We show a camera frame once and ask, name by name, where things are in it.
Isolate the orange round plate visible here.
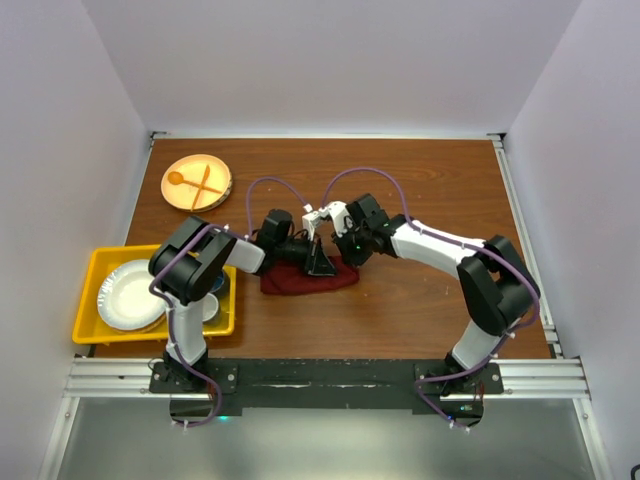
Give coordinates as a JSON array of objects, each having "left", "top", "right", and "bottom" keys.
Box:
[{"left": 160, "top": 154, "right": 233, "bottom": 212}]

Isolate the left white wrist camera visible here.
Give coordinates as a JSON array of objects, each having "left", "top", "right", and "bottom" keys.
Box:
[{"left": 302, "top": 203, "right": 330, "bottom": 240}]

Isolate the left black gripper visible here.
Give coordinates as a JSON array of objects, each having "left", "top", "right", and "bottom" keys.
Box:
[{"left": 275, "top": 232, "right": 336, "bottom": 276}]

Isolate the dark red cloth napkin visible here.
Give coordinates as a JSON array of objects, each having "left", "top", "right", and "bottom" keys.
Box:
[{"left": 260, "top": 256, "right": 360, "bottom": 296}]

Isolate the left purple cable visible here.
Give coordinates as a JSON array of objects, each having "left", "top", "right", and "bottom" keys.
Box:
[{"left": 148, "top": 176, "right": 312, "bottom": 429}]

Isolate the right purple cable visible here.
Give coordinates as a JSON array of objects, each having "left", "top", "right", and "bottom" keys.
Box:
[{"left": 322, "top": 166, "right": 542, "bottom": 430}]

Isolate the orange plastic spoon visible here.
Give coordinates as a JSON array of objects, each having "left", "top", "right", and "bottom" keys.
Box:
[{"left": 168, "top": 171, "right": 222, "bottom": 194}]

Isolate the yellow plastic bin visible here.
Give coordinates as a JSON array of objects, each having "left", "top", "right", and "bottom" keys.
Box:
[{"left": 72, "top": 245, "right": 237, "bottom": 345}]

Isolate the grey white mug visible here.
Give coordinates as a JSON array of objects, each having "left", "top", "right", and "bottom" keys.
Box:
[{"left": 202, "top": 293, "right": 220, "bottom": 323}]

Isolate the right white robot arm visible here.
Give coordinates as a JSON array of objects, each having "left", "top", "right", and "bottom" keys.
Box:
[{"left": 326, "top": 194, "right": 540, "bottom": 393}]

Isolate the purple cable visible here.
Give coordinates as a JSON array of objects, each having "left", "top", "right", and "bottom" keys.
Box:
[
  {"left": 148, "top": 176, "right": 312, "bottom": 429},
  {"left": 322, "top": 166, "right": 542, "bottom": 430}
]

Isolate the orange plastic fork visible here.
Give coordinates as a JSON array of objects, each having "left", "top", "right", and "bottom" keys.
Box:
[{"left": 190, "top": 164, "right": 211, "bottom": 211}]

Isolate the dark blue mug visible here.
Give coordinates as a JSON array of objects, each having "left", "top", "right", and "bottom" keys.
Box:
[{"left": 210, "top": 271, "right": 228, "bottom": 295}]

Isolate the white paper plate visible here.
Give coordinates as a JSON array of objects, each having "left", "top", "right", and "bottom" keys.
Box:
[{"left": 96, "top": 259, "right": 165, "bottom": 332}]

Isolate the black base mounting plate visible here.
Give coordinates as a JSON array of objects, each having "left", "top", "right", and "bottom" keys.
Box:
[{"left": 148, "top": 357, "right": 504, "bottom": 418}]

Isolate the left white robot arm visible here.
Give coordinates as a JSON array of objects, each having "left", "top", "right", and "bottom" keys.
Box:
[{"left": 148, "top": 209, "right": 338, "bottom": 393}]

